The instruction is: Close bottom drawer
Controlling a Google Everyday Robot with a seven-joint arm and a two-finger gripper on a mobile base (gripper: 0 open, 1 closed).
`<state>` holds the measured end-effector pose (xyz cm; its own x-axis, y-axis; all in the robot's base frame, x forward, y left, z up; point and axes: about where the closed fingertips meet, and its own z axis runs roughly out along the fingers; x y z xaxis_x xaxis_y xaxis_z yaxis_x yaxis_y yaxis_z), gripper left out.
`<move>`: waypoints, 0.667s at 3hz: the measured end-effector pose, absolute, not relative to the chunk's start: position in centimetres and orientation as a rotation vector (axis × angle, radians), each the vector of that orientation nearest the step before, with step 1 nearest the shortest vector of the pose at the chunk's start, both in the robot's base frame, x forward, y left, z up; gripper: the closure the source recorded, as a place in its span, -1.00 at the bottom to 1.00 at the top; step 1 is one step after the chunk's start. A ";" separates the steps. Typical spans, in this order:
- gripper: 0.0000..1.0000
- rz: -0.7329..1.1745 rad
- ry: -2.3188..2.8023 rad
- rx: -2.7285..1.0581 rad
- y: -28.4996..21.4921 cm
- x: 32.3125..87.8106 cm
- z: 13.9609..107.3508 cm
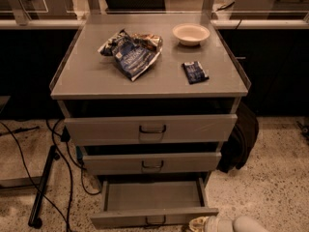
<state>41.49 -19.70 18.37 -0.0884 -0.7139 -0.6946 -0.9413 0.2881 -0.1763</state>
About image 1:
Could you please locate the grey bottom drawer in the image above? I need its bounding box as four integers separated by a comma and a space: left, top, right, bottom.
91, 178, 218, 229

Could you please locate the grey drawer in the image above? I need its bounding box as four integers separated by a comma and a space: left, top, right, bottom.
83, 152, 221, 175
65, 114, 237, 146
91, 178, 218, 229

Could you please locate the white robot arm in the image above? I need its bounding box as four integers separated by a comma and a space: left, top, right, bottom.
189, 216, 269, 232

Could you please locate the grey top drawer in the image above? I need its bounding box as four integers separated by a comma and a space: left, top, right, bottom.
65, 114, 237, 146

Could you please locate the grey middle drawer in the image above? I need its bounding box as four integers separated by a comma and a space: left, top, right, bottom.
83, 152, 221, 175

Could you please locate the grey metal drawer cabinet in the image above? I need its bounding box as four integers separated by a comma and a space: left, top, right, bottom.
51, 14, 248, 185

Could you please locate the black backpack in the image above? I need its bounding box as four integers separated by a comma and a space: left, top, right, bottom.
217, 102, 259, 173

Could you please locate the small blue snack packet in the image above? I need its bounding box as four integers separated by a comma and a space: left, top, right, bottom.
182, 61, 209, 84

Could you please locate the black floor stand bar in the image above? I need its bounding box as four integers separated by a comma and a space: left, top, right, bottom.
28, 145, 56, 229

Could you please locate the large blue chip bag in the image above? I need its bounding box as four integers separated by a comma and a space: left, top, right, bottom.
98, 29, 163, 81

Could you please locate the white bowl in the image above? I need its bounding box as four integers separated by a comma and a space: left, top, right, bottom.
172, 23, 211, 46

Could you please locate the black bin behind glass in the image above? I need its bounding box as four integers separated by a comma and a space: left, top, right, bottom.
105, 0, 166, 12

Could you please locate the clear glass barrier panel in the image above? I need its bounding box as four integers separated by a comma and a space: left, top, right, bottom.
19, 0, 308, 29

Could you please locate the black looped cable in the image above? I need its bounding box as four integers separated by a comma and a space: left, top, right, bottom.
44, 118, 102, 232

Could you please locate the long black floor cable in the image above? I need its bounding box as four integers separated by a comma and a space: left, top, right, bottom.
0, 121, 70, 232

